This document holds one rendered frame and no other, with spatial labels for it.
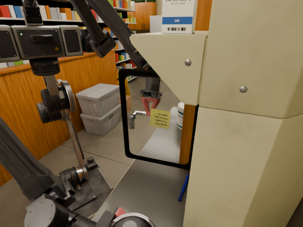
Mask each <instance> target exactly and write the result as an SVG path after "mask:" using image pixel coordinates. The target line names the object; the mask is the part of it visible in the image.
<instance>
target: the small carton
mask: <svg viewBox="0 0 303 227"><path fill-rule="evenodd" d="M196 12H197V0H162V27H161V33H162V34H192V33H194V30H195V21H196Z"/></svg>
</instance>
